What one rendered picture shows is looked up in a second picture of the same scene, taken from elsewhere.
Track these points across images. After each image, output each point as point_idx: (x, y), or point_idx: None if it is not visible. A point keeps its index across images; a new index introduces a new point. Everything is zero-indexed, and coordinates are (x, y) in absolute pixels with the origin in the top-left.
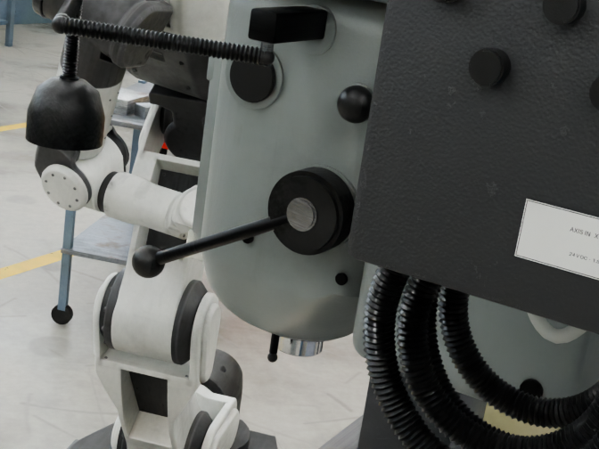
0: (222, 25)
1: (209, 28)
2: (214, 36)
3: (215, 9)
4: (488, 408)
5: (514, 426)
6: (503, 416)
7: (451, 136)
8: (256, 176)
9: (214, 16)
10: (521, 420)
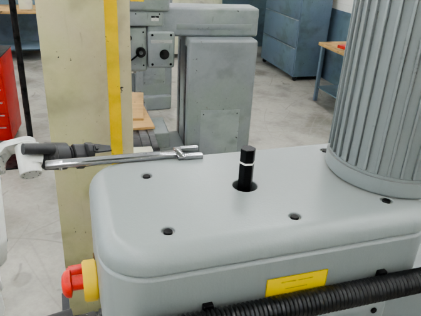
0: (5, 256)
1: (0, 262)
2: (2, 262)
3: (2, 253)
4: (75, 258)
5: (89, 258)
6: (83, 258)
7: None
8: None
9: (2, 256)
10: (91, 255)
